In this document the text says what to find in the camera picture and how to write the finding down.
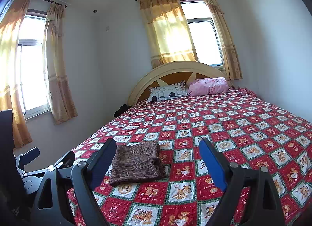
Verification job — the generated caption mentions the brown knitted sweater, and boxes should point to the brown knitted sweater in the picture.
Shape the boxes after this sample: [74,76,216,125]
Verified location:
[109,141,167,186]

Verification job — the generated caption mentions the red patchwork teddy bedspread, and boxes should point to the red patchwork teddy bedspread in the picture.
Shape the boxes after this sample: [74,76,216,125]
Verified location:
[66,86,312,226]

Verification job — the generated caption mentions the side window right curtain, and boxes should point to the side window right curtain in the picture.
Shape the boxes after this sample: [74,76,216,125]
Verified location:
[42,2,78,125]

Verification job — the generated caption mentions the side window curtain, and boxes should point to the side window curtain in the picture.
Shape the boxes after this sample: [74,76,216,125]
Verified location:
[42,2,78,125]
[0,0,32,149]

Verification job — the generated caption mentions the side window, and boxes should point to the side window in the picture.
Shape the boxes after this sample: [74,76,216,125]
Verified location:
[17,15,50,119]

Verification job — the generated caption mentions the black item beside bed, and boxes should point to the black item beside bed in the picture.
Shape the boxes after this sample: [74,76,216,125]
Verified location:
[114,104,131,118]

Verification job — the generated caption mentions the pink pillow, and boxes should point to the pink pillow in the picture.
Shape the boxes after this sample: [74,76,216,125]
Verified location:
[188,77,229,96]

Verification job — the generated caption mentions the grey patterned pillow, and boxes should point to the grey patterned pillow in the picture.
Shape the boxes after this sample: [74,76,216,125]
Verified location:
[147,81,188,103]

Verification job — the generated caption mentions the cream wooden headboard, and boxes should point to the cream wooden headboard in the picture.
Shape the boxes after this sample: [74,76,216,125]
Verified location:
[128,61,226,105]

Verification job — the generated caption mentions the side window left curtain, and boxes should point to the side window left curtain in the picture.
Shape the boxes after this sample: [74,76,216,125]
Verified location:
[0,0,32,149]

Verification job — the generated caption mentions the back window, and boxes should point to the back window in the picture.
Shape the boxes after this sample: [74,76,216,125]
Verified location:
[181,0,224,69]

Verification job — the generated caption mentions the back window right curtain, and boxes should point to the back window right curtain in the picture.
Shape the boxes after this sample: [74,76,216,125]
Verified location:
[203,0,243,80]

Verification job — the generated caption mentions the back window left curtain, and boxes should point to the back window left curtain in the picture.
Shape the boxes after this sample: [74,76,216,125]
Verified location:
[140,0,198,69]

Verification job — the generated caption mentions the red cloth by wall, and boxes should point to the red cloth by wall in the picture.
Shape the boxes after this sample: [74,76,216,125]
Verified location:
[238,87,257,97]

